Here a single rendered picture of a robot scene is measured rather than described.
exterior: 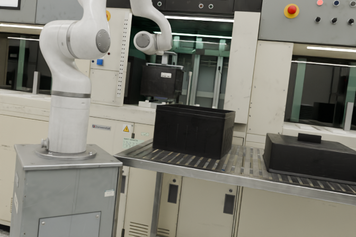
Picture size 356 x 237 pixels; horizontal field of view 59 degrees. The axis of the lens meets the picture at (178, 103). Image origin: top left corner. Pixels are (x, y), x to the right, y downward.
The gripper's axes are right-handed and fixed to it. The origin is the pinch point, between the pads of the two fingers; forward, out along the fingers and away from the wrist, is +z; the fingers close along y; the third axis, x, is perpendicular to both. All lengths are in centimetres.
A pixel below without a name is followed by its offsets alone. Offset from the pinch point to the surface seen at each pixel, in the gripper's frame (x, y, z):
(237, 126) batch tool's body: -34, 45, -4
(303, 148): -33, 63, -56
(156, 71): -10.0, -3.2, 22.3
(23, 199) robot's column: -52, -16, -84
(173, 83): -15.7, 8.1, 21.0
